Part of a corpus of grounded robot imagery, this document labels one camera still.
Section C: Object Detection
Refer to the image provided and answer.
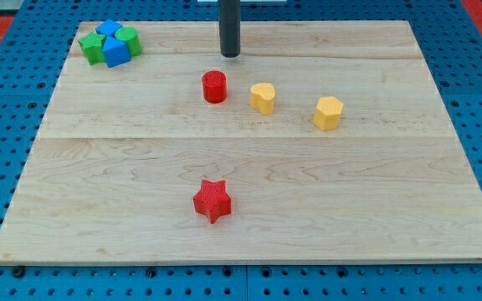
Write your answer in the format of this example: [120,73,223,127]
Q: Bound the green cylinder block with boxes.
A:
[115,27,142,57]

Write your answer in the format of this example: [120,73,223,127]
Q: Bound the green star block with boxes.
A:
[78,32,106,65]

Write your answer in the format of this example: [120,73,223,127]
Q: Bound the yellow hexagon block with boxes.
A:
[313,96,344,130]

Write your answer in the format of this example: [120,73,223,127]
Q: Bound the red star block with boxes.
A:
[193,179,232,224]

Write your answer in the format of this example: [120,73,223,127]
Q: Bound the red cylinder block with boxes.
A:
[202,70,228,104]

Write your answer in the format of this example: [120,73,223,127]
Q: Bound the yellow heart block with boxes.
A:
[249,83,275,115]

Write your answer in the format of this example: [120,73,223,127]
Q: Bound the blue cube block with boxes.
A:
[95,19,123,37]

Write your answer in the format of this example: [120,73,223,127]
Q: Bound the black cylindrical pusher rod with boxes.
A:
[218,0,241,58]

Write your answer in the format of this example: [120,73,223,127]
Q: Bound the blue triangle block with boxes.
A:
[102,36,131,68]

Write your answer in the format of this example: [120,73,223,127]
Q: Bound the light wooden board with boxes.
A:
[0,21,482,266]

